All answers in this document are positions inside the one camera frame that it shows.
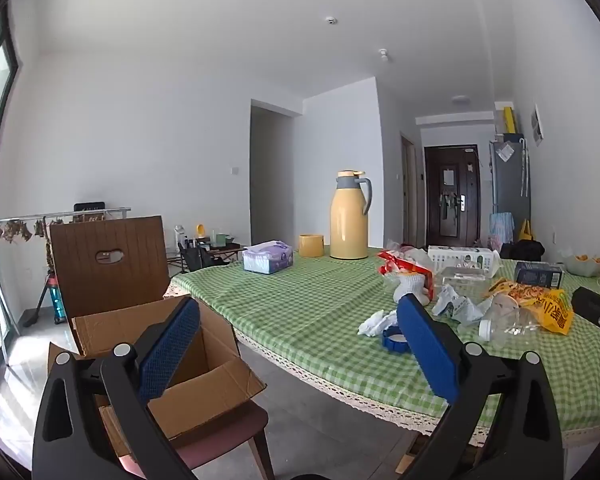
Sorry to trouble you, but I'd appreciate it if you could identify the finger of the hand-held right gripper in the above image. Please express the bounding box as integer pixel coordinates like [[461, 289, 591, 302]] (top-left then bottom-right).
[[571, 286, 600, 371]]

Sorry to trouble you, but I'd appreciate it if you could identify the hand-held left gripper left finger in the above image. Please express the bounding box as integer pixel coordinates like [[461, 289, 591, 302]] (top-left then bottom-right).
[[32, 296, 201, 480]]

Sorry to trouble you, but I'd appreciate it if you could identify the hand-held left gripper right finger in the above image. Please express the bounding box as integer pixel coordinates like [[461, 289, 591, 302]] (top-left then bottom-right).
[[396, 292, 566, 480]]

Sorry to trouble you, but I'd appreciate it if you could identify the brown cardboard box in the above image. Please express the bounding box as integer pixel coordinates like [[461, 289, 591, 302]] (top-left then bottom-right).
[[47, 296, 267, 461]]

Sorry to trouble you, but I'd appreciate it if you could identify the clear plastic bag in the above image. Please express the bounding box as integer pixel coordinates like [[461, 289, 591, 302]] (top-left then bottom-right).
[[432, 284, 492, 327]]

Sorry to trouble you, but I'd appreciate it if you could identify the white milk carton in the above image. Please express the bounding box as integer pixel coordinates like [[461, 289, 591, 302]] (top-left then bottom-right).
[[426, 245, 502, 278]]

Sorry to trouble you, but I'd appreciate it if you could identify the red snack bag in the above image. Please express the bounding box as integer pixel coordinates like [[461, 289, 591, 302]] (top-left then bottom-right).
[[376, 247, 437, 297]]

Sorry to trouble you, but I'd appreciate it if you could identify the white bowl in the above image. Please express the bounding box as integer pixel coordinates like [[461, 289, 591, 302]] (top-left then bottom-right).
[[562, 252, 600, 277]]

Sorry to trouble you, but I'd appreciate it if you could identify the yellow snack bag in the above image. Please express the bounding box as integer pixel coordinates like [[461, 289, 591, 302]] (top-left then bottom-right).
[[489, 277, 575, 336]]

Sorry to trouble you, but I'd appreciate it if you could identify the crumpled white tissue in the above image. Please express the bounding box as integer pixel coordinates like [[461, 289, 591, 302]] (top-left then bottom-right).
[[357, 310, 399, 337]]

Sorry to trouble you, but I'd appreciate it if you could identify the dark blue carton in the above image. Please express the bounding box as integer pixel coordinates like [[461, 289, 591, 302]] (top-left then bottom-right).
[[514, 261, 565, 289]]

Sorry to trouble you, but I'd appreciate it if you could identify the clear plastic label packet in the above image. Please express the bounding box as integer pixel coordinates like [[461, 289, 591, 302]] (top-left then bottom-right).
[[437, 266, 487, 293]]

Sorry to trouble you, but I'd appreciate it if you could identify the clear plastic bottle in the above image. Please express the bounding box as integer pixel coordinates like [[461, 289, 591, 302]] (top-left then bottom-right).
[[479, 305, 547, 347]]

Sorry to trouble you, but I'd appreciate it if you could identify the brown wooden chair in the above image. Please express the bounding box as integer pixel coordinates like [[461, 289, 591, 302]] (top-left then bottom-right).
[[49, 216, 277, 480]]

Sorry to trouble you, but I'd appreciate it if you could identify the black folding chair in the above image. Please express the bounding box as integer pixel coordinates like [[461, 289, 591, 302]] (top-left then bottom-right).
[[177, 242, 217, 274]]

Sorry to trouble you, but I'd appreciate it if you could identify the black bag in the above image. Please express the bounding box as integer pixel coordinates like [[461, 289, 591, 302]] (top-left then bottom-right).
[[500, 241, 546, 262]]

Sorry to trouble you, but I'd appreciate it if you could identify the folding side table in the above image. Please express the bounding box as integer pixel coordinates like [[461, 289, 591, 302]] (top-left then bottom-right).
[[167, 239, 247, 272]]

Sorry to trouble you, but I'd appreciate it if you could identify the green checked tablecloth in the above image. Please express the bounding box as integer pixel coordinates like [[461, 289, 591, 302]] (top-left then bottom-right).
[[164, 245, 600, 453]]

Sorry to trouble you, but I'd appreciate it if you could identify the blue water bottle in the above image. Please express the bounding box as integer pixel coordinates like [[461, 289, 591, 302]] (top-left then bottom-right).
[[50, 280, 67, 325]]

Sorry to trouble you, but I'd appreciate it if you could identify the purple tissue pack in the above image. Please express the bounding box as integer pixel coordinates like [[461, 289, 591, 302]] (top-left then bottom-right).
[[242, 240, 295, 275]]

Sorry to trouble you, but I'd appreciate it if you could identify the grey fridge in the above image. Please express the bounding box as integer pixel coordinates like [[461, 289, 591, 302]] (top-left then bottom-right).
[[489, 134, 532, 246]]

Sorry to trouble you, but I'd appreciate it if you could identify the white umbrella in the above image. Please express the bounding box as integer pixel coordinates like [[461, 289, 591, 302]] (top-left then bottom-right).
[[519, 135, 530, 197]]

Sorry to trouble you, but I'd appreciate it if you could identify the yellow thermos jug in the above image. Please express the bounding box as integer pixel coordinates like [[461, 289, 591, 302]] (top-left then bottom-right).
[[329, 170, 373, 261]]

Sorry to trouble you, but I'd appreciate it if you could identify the dark brown entrance door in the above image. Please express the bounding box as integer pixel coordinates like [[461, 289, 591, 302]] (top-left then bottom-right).
[[424, 145, 481, 248]]

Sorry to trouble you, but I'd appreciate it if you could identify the yellow cup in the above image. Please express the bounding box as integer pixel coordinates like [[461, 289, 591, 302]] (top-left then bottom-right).
[[298, 233, 326, 257]]

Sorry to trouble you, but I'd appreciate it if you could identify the wooden interior door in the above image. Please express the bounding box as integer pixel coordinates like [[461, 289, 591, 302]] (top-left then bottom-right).
[[401, 132, 417, 249]]

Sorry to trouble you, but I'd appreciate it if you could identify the metal drying rack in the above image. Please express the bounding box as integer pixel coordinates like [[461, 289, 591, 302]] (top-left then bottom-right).
[[0, 205, 132, 241]]

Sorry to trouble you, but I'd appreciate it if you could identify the row of hanging dried leaves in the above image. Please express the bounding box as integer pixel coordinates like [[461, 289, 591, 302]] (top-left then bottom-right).
[[0, 214, 106, 247]]

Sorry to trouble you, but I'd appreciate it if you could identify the blue tape ring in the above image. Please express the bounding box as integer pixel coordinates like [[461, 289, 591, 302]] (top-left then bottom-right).
[[381, 326, 411, 356]]

